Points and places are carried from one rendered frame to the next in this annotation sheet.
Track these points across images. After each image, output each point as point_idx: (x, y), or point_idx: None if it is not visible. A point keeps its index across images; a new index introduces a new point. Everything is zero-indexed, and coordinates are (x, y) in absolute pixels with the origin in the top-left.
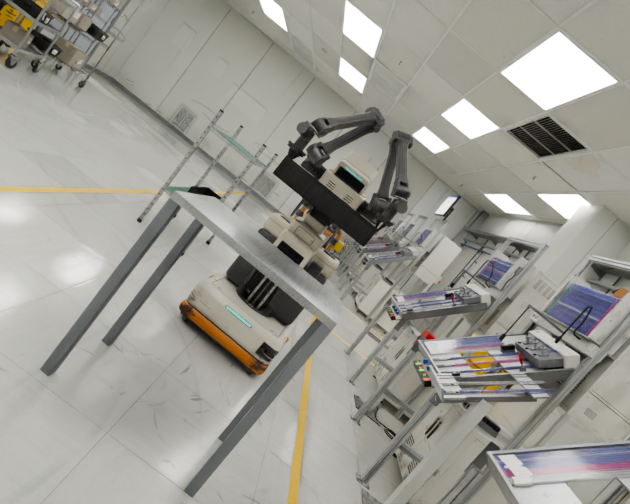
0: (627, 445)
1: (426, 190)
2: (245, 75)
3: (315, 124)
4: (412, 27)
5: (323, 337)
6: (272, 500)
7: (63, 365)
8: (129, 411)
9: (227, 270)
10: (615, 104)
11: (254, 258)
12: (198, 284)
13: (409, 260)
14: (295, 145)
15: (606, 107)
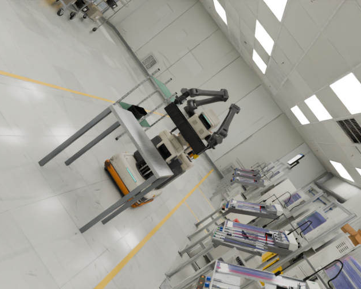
0: (282, 276)
1: (294, 148)
2: (195, 44)
3: (191, 90)
4: (288, 46)
5: (152, 180)
6: (116, 254)
7: (46, 164)
8: (67, 192)
9: (134, 152)
10: None
11: (134, 140)
12: (117, 153)
13: None
14: (178, 98)
15: None
